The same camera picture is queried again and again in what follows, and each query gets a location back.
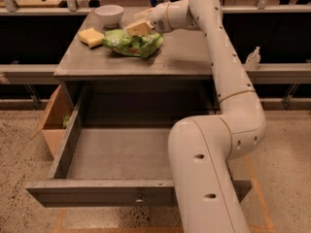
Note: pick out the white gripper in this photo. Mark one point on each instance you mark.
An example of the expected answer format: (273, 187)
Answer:
(158, 19)

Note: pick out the green rice chip bag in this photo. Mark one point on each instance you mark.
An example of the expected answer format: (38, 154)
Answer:
(138, 46)

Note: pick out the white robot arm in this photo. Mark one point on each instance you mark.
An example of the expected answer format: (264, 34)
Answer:
(200, 146)

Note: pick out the yellow sponge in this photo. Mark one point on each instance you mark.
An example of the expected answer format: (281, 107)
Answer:
(91, 37)

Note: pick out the white bowl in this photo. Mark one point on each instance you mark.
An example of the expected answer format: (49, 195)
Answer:
(109, 15)

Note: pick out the grey wooden cabinet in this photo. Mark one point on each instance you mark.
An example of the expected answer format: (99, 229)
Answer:
(175, 81)

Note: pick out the clear sanitizer bottle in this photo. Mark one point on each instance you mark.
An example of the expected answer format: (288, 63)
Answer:
(253, 59)

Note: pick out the cardboard box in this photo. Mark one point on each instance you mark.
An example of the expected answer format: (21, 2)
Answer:
(51, 123)

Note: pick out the open grey drawer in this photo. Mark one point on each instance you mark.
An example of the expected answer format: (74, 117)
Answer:
(128, 145)

